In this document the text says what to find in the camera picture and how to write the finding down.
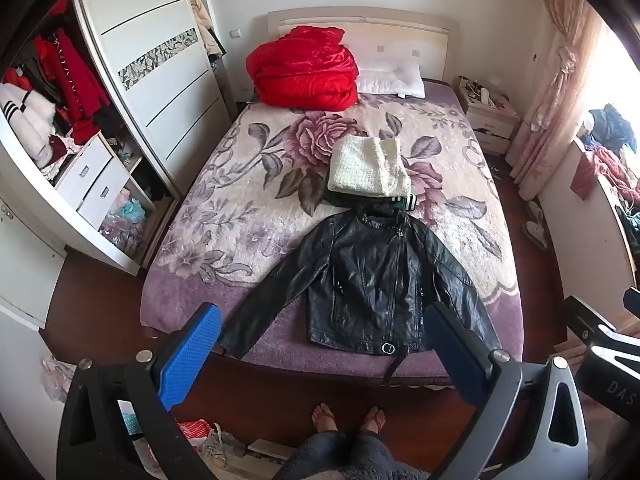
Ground black leather jacket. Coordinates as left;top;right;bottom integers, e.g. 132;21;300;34
219;208;500;364

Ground white dresser with clothes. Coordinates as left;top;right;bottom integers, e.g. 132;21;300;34
537;103;640;321

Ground person's right foot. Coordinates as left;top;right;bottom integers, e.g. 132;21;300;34
360;406;386;434

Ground person's foot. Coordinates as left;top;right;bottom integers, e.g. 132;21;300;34
311;403;337;434
360;406;386;434

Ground white slippers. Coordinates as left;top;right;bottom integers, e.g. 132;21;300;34
522;200;549;252

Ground person's left foot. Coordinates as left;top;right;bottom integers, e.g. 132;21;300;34
311;403;337;434

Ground green striped garment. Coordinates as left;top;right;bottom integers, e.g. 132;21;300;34
322;188;418;211

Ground pink curtain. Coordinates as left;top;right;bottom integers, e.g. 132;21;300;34
506;0;603;200

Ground white bedside table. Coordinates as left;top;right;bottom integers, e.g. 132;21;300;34
454;76;521;155

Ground floral purple bed blanket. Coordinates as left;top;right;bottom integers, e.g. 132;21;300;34
140;84;524;356

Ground white knitted sweater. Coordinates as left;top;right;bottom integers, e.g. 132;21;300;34
328;134;411;198

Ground white sliding wardrobe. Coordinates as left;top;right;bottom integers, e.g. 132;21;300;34
1;0;230;330

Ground white pillow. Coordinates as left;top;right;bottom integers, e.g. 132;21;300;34
356;61;426;99

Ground red hanging coat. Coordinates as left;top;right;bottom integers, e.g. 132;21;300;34
34;28;111;145

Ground red folded quilt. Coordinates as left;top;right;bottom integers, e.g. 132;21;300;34
245;25;359;112

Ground beige bed headboard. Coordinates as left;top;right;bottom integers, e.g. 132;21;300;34
267;6;459;84

